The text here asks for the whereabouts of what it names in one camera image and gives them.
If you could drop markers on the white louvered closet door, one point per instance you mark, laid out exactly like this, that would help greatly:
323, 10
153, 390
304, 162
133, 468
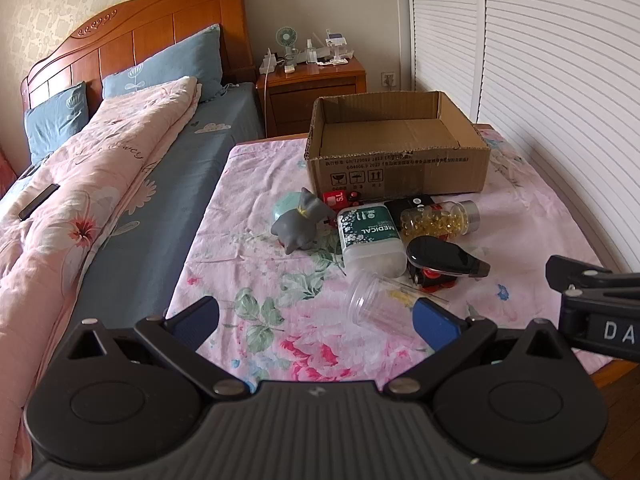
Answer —
560, 80

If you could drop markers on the wooden nightstand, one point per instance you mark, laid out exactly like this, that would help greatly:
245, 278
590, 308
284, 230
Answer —
287, 100

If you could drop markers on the blue bed sheet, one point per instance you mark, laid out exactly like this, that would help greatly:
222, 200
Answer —
135, 272

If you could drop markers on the blue pillow near nightstand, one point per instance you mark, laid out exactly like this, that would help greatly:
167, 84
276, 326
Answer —
196, 56

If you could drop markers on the wooden bed headboard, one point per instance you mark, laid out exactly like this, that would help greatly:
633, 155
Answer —
127, 34

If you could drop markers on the blue pillow far side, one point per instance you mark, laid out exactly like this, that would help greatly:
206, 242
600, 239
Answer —
51, 123

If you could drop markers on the black toy car red wheels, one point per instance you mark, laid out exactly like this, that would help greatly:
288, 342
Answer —
430, 280

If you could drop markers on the white power strip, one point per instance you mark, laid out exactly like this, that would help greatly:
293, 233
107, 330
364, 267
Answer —
269, 63

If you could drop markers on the wall power outlet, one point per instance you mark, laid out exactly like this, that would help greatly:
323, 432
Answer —
388, 80

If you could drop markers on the clear spray bottle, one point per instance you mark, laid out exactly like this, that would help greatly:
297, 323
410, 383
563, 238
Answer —
311, 53

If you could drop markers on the yellow capsule bottle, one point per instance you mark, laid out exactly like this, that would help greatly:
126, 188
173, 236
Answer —
444, 221

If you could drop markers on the small green desk fan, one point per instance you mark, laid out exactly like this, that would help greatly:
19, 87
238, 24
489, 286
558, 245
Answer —
286, 38

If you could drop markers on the red toy train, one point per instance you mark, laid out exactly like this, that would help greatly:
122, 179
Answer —
338, 200

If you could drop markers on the phone stand with device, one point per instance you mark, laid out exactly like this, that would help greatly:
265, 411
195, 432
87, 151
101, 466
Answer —
337, 44

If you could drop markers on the black digital timer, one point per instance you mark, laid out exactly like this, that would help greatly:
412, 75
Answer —
398, 205

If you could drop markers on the medical cotton swab container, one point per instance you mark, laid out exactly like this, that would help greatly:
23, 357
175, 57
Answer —
370, 241

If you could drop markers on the clear plastic jar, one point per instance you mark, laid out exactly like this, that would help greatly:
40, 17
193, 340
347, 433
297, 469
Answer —
381, 303

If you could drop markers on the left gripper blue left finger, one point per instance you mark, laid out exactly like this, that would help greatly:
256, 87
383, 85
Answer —
193, 325

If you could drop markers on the pink floral quilt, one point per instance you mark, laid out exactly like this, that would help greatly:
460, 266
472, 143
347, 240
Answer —
45, 257

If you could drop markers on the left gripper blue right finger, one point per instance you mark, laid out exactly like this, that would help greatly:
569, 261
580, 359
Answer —
434, 324

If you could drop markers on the floral pink table cloth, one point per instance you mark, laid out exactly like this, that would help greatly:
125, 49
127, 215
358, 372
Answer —
308, 316

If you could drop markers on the brown cardboard box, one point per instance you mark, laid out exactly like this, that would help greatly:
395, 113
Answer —
394, 144

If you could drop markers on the mint green oval case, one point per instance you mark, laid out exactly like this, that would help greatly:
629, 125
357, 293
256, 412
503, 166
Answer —
286, 202

